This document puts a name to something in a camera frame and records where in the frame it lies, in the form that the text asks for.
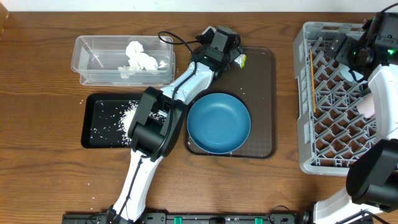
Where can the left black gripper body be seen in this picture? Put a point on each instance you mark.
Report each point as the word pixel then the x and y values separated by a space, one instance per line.
pixel 232 54

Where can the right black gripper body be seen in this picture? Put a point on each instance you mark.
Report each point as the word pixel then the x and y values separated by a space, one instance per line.
pixel 349 55

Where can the yellow green snack wrapper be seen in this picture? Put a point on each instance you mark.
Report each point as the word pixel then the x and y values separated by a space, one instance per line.
pixel 240 60

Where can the light blue bowl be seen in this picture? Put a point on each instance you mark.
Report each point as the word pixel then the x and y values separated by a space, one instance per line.
pixel 344 70

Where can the pink plastic cup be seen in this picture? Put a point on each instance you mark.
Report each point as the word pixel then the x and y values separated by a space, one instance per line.
pixel 366 106

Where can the wooden chopstick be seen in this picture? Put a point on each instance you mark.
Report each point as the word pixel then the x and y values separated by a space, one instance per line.
pixel 312 82

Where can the dark blue plate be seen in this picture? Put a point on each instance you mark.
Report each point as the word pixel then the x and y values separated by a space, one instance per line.
pixel 219 123

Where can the white paper napkin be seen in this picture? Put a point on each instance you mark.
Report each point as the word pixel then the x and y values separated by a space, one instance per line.
pixel 138 60

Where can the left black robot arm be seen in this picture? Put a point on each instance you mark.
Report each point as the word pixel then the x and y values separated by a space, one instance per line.
pixel 159 116

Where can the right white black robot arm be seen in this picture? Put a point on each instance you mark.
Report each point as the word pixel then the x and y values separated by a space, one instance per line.
pixel 371 182

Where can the grey dishwasher rack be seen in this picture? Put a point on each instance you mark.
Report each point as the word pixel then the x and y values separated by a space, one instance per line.
pixel 331 139

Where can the pile of white rice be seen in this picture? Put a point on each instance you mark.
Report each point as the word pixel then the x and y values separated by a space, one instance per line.
pixel 127 118

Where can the clear plastic container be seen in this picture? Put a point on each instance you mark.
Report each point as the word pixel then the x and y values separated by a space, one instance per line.
pixel 97 58

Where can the black plastic tray bin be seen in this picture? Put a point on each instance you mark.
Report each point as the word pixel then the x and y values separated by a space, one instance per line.
pixel 89 109

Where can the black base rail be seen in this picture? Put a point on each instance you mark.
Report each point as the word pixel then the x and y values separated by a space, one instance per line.
pixel 162 218

